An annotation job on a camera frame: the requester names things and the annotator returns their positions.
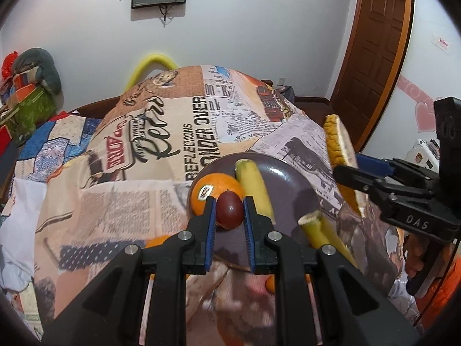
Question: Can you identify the large orange with sticker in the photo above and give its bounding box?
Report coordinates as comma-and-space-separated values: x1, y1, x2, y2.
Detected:
190, 174, 245, 217

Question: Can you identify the green patterned box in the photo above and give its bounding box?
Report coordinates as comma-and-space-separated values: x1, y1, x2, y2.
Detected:
5, 86, 58, 138

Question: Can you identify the grey round plate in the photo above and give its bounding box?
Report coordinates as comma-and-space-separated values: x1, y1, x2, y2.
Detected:
187, 153, 325, 271

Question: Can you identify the white wall label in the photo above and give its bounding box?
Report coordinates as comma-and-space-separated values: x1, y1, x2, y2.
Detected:
432, 33, 454, 55

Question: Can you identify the brown wooden door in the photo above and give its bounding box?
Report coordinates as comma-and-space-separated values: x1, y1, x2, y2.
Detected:
328, 0, 415, 152
333, 0, 407, 150

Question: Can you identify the white plastic bag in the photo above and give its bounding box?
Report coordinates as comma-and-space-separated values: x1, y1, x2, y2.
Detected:
405, 139, 441, 174

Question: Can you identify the person's right hand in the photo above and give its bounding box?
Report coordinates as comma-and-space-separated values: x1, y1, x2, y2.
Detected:
403, 236, 431, 282

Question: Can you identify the red cloth item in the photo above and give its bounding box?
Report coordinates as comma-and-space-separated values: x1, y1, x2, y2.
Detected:
1, 52, 18, 80

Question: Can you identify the yellow foam tube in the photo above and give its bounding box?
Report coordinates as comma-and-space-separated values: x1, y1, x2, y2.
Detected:
123, 53, 180, 94

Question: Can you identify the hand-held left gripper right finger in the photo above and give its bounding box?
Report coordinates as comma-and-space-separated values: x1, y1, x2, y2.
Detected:
243, 195, 422, 346

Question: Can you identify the newspaper print blanket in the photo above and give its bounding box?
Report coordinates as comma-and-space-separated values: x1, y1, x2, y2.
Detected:
32, 65, 407, 346

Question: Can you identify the dark red passion fruit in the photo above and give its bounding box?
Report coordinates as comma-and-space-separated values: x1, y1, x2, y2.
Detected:
215, 191, 245, 230

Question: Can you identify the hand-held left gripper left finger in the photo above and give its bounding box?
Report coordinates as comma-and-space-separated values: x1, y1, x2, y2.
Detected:
41, 196, 217, 346

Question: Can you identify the yellow-green banana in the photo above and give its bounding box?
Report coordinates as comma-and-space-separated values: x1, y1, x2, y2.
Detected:
298, 211, 359, 269
235, 159, 276, 226

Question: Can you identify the blue patchwork quilt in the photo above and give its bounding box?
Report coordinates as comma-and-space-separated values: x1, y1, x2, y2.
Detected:
0, 113, 107, 296

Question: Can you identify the grey stuffed cushion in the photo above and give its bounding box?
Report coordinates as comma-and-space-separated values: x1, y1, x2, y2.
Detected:
12, 48, 62, 96

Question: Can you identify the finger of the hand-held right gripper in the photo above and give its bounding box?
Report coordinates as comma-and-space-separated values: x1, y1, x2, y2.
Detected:
333, 165, 397, 202
356, 153, 439, 181

